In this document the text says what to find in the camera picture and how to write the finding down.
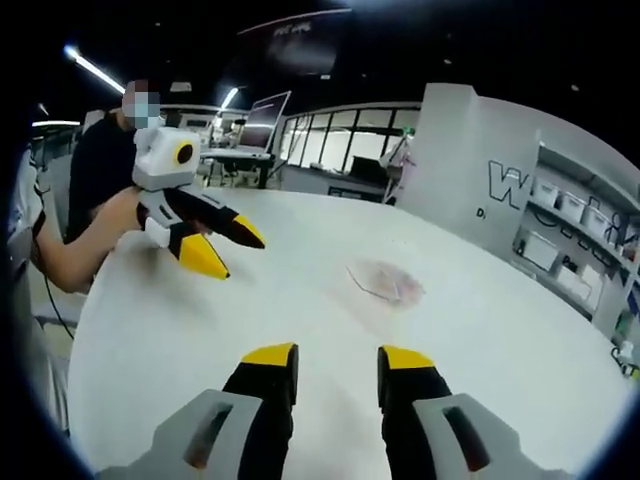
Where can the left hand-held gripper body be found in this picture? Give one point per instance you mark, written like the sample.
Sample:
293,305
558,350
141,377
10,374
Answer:
162,160

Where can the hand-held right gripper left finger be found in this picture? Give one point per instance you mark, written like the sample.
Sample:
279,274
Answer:
265,420

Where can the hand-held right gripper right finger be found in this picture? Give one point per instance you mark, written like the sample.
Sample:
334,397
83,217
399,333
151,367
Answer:
400,420

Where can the clear resealable bag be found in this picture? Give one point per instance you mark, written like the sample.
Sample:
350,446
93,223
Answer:
387,282

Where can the open laptop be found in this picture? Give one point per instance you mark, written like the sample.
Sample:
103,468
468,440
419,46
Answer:
265,122

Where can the person's left hand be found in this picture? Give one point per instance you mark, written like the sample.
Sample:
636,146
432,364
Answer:
117,215

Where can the white office desk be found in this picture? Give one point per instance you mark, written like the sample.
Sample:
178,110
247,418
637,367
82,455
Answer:
235,156

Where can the short ceiling tube light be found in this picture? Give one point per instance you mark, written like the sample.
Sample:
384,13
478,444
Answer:
229,97

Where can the long ceiling tube light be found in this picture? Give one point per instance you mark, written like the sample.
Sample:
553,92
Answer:
97,70

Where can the thin ceiling tube light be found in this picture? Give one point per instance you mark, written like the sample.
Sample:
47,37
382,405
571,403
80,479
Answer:
55,123

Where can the dark low counter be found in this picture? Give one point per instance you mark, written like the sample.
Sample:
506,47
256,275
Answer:
330,185

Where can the glass partition windows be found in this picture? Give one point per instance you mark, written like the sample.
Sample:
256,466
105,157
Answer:
340,135

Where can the black monitor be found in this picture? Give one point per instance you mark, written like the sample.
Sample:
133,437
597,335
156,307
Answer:
370,166

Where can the white pink stand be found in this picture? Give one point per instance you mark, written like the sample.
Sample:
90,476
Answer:
400,165

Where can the small yellow black device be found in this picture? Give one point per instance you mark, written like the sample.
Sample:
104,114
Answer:
625,360

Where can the row of white storage bins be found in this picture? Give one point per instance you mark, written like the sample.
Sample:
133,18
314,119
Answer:
570,202

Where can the grey metal shelving rack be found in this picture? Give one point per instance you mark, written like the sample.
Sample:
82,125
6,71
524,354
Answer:
585,200

